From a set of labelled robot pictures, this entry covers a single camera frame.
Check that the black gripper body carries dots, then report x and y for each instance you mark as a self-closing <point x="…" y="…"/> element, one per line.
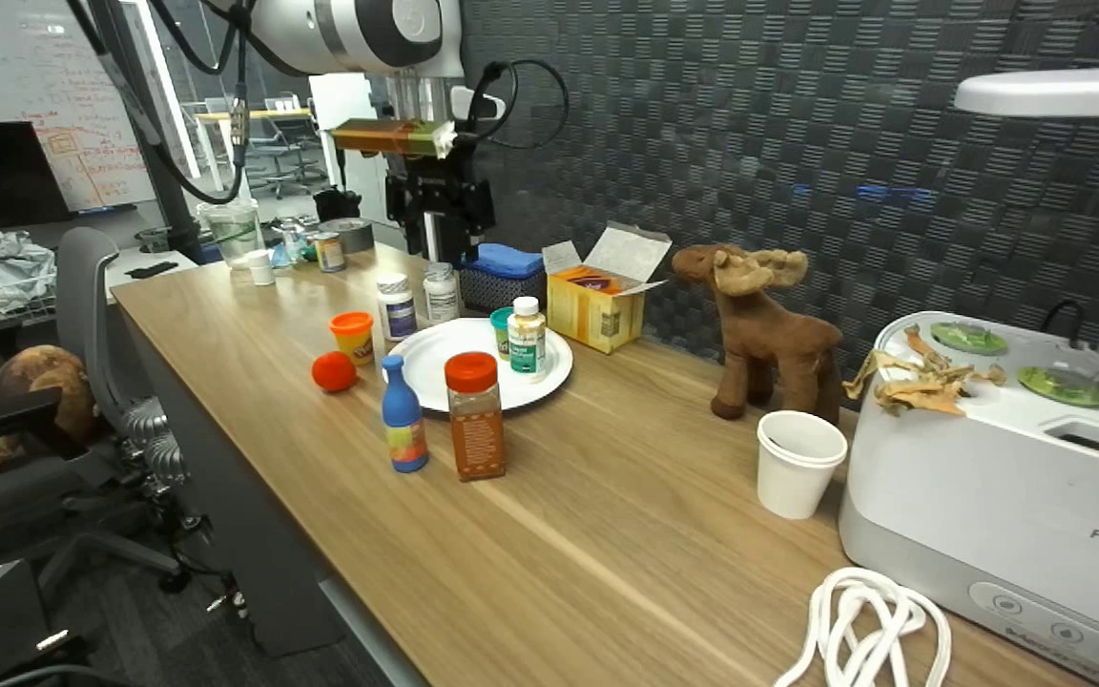
<point x="441" y="188"/>

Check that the white pill bottle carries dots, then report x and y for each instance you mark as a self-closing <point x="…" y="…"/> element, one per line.
<point x="441" y="296"/>

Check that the white bottle blue label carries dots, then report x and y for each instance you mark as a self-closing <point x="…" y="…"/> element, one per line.
<point x="394" y="311"/>

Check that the teal lid small tub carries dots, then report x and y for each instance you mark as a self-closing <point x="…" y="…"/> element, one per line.
<point x="499" y="335"/>

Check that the orange lid yellow tub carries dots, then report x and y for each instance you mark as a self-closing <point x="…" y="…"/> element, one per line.
<point x="352" y="335"/>

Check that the white bottle green label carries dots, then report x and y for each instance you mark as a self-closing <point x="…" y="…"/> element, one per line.
<point x="525" y="345"/>

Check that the blue sponge cloth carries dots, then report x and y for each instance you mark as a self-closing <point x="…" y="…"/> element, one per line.
<point x="504" y="261"/>

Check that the grey woven basket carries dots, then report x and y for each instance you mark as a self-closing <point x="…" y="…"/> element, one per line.
<point x="499" y="296"/>

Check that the small labelled jar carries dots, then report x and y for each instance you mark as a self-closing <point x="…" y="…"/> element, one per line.
<point x="329" y="252"/>

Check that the small black device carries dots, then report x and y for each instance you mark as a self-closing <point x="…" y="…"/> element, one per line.
<point x="336" y="205"/>

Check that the white paper plate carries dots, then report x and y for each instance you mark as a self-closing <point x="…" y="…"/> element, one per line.
<point x="450" y="366"/>

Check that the open yellow cardboard box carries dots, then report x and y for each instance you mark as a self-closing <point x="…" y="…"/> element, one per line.
<point x="593" y="311"/>

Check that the orange red ball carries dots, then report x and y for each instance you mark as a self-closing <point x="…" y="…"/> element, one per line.
<point x="332" y="371"/>

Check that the small white cup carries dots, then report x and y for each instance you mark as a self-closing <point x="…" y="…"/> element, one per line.
<point x="260" y="270"/>

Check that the blue bottle colourful label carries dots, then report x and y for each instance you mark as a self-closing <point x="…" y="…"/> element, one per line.
<point x="404" y="423"/>

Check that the orange lid spice jar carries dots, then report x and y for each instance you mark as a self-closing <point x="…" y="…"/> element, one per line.
<point x="476" y="434"/>

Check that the clear plastic container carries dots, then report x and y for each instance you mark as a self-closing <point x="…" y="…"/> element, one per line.
<point x="232" y="230"/>

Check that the black pillar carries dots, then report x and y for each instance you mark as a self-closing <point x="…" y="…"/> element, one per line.
<point x="143" y="118"/>

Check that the brown plush moose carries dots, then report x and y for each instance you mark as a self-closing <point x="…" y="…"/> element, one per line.
<point x="766" y="345"/>

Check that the grey office chair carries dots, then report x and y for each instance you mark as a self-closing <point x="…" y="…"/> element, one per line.
<point x="95" y="320"/>

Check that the brown plush toy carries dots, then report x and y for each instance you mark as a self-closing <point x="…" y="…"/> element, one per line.
<point x="49" y="375"/>

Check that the white paper cup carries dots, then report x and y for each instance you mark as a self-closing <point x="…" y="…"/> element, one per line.
<point x="799" y="470"/>

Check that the whiteboard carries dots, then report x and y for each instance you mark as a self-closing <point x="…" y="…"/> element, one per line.
<point x="28" y="62"/>

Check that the dried brown leaves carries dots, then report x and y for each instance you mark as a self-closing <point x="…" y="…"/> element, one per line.
<point x="919" y="384"/>

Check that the white desk lamp head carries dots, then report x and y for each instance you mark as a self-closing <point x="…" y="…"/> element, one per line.
<point x="1059" y="95"/>

